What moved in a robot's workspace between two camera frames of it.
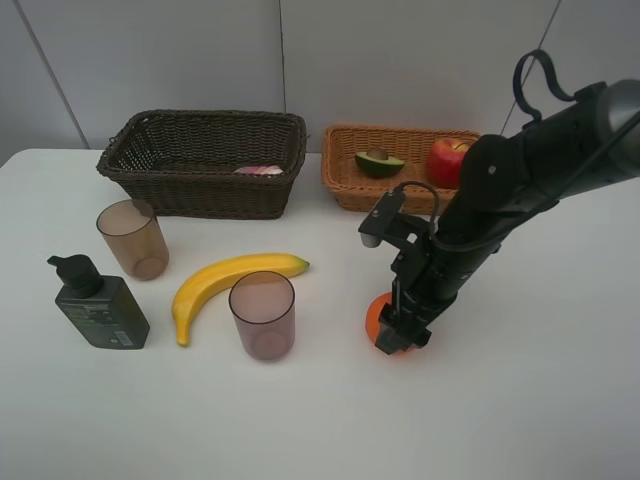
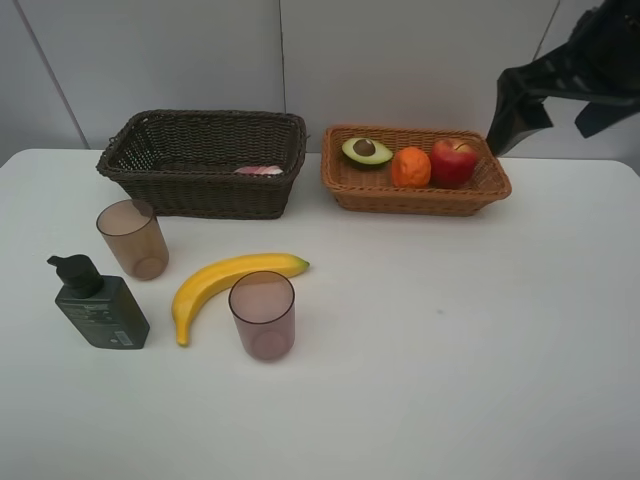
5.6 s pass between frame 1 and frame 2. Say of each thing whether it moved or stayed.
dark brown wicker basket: stayed
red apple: stayed
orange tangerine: moved
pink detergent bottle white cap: stayed
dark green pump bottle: stayed
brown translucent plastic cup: stayed
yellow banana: stayed
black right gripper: moved
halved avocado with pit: moved
